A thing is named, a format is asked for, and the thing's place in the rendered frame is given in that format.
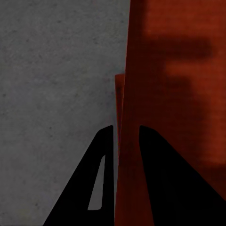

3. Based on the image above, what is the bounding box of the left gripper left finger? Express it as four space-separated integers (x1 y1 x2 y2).
43 125 114 226

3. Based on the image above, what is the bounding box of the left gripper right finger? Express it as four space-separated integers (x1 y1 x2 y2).
139 125 226 226

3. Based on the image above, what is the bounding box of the storage box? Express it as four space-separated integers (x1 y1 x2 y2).
114 0 226 226
115 73 125 154

